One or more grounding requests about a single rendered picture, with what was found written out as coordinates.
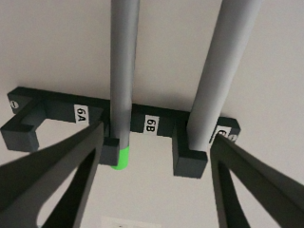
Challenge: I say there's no beige wall panel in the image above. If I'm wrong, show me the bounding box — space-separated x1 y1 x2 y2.
0 0 304 228

